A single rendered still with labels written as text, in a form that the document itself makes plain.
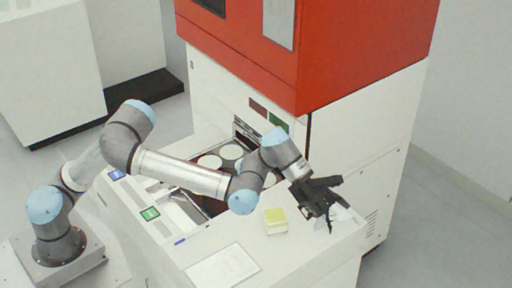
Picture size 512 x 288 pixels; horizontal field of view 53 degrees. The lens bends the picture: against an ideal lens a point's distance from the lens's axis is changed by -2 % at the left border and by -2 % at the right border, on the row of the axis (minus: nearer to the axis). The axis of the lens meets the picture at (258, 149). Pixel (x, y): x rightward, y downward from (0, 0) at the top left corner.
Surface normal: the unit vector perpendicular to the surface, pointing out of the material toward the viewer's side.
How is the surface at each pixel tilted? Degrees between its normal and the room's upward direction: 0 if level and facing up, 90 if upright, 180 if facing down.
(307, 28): 90
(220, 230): 0
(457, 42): 90
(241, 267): 0
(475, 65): 90
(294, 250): 0
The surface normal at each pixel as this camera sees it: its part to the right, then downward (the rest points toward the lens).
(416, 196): 0.00, -0.78
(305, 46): 0.62, 0.50
